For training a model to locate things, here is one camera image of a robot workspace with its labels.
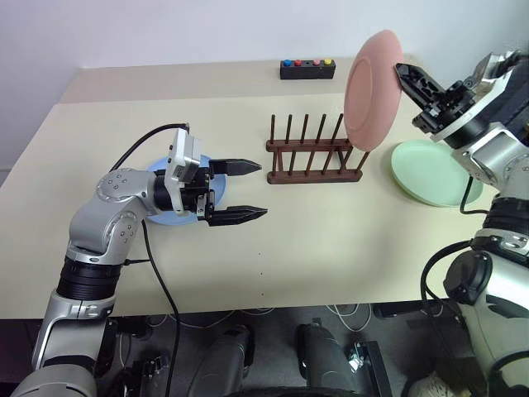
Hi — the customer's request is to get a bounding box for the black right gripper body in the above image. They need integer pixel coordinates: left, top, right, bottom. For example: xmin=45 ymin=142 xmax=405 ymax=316
xmin=412 ymin=79 xmax=477 ymax=135

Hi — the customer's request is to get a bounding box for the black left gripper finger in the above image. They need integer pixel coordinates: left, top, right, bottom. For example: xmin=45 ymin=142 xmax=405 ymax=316
xmin=206 ymin=204 xmax=269 ymax=228
xmin=208 ymin=157 xmax=264 ymax=179

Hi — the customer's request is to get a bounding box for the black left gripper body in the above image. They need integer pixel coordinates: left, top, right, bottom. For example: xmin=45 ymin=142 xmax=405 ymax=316
xmin=181 ymin=160 xmax=218 ymax=223

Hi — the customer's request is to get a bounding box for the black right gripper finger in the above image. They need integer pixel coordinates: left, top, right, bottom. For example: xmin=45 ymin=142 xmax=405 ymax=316
xmin=393 ymin=62 xmax=448 ymax=112

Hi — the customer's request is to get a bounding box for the pink plate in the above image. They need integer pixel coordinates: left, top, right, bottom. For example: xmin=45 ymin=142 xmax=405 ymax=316
xmin=343 ymin=28 xmax=404 ymax=154

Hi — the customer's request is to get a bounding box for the brown wooden dish rack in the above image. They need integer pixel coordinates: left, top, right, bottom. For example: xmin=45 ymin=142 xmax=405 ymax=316
xmin=265 ymin=112 xmax=371 ymax=185

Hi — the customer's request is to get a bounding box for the blue plate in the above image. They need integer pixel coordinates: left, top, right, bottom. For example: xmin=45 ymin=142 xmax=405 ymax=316
xmin=145 ymin=154 xmax=229 ymax=227

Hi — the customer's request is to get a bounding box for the green plate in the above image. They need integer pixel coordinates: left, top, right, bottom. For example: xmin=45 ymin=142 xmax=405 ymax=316
xmin=390 ymin=139 xmax=484 ymax=208

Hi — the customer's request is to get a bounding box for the black button box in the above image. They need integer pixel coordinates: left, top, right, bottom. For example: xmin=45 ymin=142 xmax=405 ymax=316
xmin=279 ymin=59 xmax=336 ymax=81

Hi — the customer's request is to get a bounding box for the dark rounded shape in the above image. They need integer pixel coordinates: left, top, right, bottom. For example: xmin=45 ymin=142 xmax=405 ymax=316
xmin=296 ymin=322 xmax=357 ymax=397
xmin=188 ymin=323 xmax=255 ymax=397

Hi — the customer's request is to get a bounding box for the black flat box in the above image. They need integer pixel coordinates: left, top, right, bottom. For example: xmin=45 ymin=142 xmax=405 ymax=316
xmin=373 ymin=301 xmax=455 ymax=320

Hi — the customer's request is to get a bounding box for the white round object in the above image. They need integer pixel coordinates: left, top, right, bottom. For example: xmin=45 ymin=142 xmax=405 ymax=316
xmin=406 ymin=371 xmax=460 ymax=397

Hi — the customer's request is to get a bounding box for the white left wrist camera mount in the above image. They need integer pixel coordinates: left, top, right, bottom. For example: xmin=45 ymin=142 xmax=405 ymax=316
xmin=164 ymin=128 xmax=205 ymax=217

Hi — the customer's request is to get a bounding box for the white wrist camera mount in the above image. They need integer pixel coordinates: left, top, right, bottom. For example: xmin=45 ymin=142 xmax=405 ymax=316
xmin=164 ymin=128 xmax=205 ymax=217
xmin=429 ymin=50 xmax=522 ymax=144

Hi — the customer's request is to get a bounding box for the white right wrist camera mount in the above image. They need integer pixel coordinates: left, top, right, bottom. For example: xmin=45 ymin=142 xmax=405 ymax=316
xmin=429 ymin=50 xmax=522 ymax=144

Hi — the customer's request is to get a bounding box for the white cable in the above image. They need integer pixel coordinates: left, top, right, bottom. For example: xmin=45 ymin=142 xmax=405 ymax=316
xmin=325 ymin=304 xmax=373 ymax=332
xmin=181 ymin=307 xmax=277 ymax=323

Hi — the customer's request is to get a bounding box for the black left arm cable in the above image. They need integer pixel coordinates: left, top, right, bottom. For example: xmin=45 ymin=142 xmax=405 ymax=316
xmin=107 ymin=122 xmax=192 ymax=397

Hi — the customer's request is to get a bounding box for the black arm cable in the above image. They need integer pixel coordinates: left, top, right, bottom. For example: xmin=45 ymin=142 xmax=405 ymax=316
xmin=420 ymin=175 xmax=491 ymax=309
xmin=107 ymin=122 xmax=192 ymax=397

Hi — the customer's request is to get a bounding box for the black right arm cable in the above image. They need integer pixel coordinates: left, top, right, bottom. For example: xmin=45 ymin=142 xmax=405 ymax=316
xmin=420 ymin=175 xmax=491 ymax=309

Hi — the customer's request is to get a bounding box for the black metal frame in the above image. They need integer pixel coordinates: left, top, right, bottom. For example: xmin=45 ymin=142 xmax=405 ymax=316
xmin=349 ymin=340 xmax=393 ymax=397

